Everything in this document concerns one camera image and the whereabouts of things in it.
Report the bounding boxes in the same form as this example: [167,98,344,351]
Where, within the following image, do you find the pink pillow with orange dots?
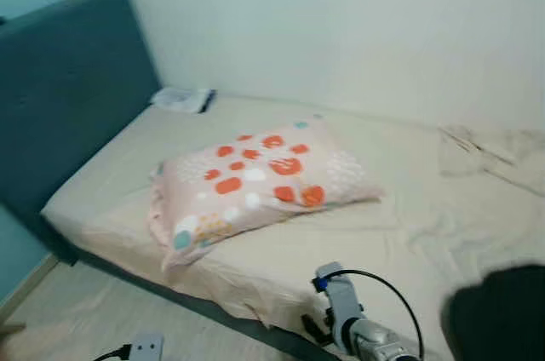
[146,114,385,272]

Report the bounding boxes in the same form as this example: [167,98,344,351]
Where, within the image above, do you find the beige bed sheet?
[41,93,545,361]

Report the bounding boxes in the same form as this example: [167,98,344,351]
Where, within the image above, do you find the crumpled beige blanket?
[438,123,545,197]

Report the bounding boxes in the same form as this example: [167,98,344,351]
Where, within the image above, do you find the folded white and black cloth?
[151,86,218,115]

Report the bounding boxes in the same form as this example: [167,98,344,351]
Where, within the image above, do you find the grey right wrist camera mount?
[315,262,369,355]

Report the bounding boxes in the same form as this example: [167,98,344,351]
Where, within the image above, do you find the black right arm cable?
[326,269,425,360]

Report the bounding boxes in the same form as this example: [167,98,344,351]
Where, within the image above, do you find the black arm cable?
[91,343,133,361]
[326,269,425,360]

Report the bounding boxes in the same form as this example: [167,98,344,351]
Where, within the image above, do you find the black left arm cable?
[91,343,133,361]

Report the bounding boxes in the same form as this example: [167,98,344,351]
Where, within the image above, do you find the teal upholstered bed frame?
[0,0,341,361]

